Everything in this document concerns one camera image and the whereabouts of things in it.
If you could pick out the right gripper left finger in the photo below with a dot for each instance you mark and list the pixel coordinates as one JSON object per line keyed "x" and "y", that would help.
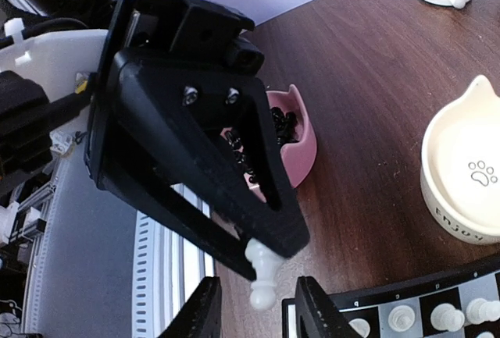
{"x": 200, "y": 317}

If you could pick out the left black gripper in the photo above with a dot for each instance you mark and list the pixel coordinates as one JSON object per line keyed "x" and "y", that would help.
{"x": 173, "y": 75}

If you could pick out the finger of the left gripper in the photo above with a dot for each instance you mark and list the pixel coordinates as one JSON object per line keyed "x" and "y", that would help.
{"x": 168, "y": 208}

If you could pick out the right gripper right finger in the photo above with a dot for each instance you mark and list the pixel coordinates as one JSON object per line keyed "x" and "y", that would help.
{"x": 316, "y": 314}

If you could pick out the white chess pawn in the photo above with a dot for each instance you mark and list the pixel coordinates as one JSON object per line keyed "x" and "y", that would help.
{"x": 266, "y": 264}
{"x": 401, "y": 318}

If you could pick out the white chess piece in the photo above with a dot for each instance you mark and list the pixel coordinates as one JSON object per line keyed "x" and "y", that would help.
{"x": 445, "y": 317}
{"x": 480, "y": 310}
{"x": 361, "y": 326}

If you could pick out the cream cat-ear bowl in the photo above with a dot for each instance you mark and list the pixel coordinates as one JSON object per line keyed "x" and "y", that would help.
{"x": 459, "y": 174}

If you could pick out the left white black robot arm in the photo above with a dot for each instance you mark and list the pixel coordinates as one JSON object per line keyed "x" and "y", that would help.
{"x": 48, "y": 59}

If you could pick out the pile of black chess pieces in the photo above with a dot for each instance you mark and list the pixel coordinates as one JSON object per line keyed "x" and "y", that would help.
{"x": 284, "y": 125}

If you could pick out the pink cat-ear bowl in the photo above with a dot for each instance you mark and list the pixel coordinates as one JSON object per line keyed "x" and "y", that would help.
{"x": 298, "y": 158}

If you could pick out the black white chessboard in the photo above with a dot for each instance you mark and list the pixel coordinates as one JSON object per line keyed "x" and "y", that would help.
{"x": 459, "y": 302}

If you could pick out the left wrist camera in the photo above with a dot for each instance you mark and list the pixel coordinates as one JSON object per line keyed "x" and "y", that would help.
{"x": 243, "y": 56}

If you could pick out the aluminium front rail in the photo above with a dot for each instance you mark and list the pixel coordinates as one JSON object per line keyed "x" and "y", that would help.
{"x": 90, "y": 265}

